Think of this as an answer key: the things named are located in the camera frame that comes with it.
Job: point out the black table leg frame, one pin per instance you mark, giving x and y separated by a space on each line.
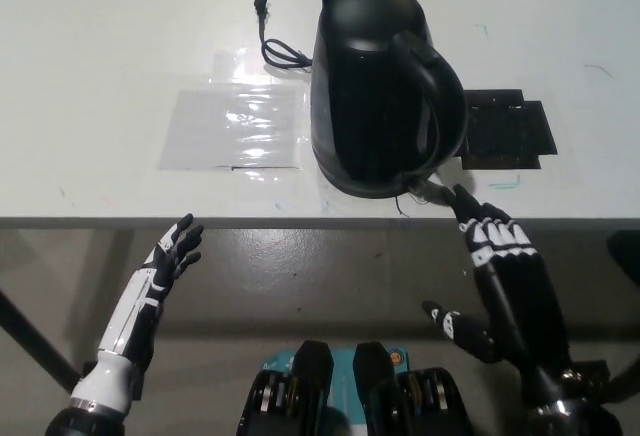
597 373
37 338

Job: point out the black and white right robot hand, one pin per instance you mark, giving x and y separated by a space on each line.
520 296

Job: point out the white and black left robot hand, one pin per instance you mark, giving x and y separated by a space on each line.
150 281

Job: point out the black electric kettle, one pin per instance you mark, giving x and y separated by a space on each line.
365 106

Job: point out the black robot body blocks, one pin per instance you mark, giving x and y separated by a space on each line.
310 396

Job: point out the large clear tape patch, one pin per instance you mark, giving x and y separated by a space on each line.
230 131

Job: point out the teal robot body panel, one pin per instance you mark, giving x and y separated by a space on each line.
342 376

